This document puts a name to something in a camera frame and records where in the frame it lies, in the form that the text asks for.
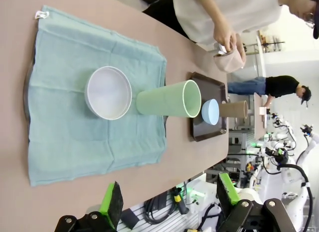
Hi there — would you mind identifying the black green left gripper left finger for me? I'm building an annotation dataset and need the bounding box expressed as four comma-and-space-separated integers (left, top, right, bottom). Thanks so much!
53, 181, 125, 232

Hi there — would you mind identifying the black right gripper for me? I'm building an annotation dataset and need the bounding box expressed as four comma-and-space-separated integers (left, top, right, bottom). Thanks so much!
264, 146, 290, 168

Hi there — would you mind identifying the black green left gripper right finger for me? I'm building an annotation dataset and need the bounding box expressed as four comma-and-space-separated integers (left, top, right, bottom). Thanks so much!
216, 172, 301, 232

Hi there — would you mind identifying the tall brown cup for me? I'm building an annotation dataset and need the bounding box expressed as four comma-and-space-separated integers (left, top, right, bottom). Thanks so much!
218, 100, 249, 119

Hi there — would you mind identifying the light blue bowl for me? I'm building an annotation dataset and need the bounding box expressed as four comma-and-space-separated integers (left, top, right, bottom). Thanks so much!
200, 98, 220, 126

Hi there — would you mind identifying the teal cloth mat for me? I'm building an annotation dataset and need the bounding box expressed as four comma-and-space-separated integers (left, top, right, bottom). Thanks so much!
23, 4, 168, 188

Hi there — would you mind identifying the beige cloth mat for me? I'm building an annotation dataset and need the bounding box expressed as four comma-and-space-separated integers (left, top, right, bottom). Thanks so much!
213, 41, 246, 73

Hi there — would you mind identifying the tall pale green cup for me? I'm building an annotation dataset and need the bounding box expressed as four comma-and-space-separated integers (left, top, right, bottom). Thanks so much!
136, 79, 202, 118

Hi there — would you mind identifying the white bowl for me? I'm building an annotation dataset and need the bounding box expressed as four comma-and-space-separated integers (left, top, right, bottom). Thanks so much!
84, 65, 133, 121

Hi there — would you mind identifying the person right forearm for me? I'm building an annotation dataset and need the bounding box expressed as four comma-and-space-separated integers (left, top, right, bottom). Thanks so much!
190, 0, 234, 35

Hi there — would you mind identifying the person left hand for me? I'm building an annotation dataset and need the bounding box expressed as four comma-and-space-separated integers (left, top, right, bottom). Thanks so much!
234, 33, 247, 69

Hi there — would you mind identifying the person right hand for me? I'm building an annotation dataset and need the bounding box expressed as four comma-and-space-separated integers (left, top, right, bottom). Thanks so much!
214, 24, 237, 53

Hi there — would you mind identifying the beige background table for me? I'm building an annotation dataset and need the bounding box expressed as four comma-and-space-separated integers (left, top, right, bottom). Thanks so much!
253, 92, 269, 140

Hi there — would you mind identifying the black tool with yellow label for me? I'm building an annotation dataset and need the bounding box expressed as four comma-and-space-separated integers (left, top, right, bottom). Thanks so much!
173, 188, 188, 215

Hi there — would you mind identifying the bystander in black shirt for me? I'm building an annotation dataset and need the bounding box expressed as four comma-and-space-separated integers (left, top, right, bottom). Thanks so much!
227, 76, 312, 108

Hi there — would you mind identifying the person in white t-shirt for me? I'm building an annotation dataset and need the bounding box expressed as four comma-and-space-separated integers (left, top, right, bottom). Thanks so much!
142, 0, 319, 47

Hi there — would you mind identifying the black coiled cable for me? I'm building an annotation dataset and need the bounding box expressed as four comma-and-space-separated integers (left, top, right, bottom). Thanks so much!
144, 194, 173, 226

